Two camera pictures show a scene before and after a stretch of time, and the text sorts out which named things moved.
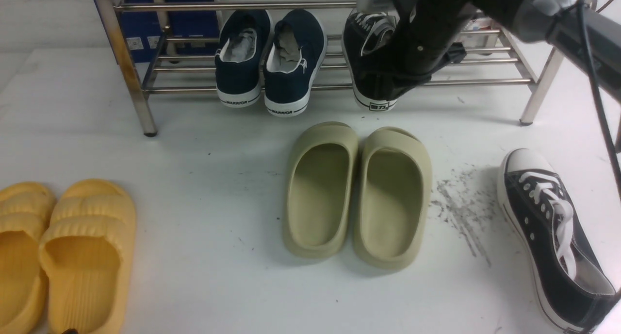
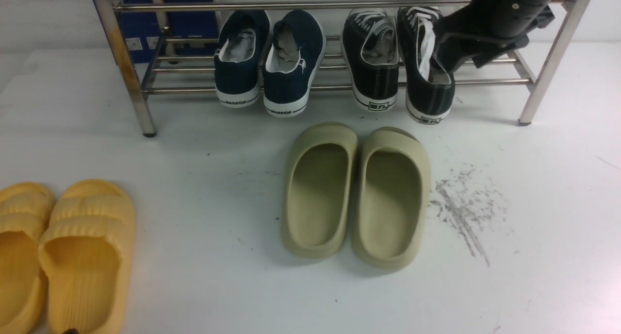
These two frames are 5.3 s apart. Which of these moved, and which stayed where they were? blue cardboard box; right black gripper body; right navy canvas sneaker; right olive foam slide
Moved: right black gripper body
Stayed: right olive foam slide; right navy canvas sneaker; blue cardboard box
